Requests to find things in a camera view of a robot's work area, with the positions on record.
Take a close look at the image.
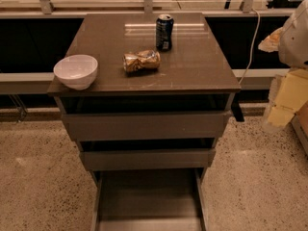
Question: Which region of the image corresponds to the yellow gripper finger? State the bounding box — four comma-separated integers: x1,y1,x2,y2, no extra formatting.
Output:
267,69,308,127
258,27,283,53

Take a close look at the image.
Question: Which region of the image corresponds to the crushed orange can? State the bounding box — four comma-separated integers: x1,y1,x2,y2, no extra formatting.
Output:
123,50,161,73

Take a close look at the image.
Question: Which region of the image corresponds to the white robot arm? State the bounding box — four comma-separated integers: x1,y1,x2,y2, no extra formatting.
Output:
258,0,308,131

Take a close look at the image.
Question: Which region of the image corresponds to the grey top drawer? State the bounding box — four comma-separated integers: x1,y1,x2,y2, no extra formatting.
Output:
62,112,231,141

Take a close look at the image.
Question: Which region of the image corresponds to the grey drawer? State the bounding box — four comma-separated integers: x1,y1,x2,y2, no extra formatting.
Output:
90,168,207,231
62,112,231,141
80,148,216,171

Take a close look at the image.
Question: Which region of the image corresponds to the dark blue soda can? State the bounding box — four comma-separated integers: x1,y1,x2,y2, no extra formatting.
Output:
156,13,174,51

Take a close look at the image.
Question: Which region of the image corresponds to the brown drawer cabinet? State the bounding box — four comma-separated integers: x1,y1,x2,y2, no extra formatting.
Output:
48,13,240,231

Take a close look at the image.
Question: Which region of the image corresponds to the grey middle drawer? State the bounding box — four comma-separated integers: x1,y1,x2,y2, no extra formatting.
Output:
80,148,216,171

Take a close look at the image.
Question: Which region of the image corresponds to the grey bottom drawer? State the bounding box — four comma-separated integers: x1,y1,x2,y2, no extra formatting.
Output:
90,168,207,231

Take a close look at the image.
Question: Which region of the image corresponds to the white bowl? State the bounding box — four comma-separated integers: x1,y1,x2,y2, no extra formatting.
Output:
53,55,98,90

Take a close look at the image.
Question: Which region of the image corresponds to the metal railing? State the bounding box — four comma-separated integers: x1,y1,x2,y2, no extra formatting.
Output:
0,0,308,19

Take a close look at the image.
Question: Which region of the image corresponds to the white cable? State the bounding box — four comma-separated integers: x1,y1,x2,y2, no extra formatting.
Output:
238,7,262,85

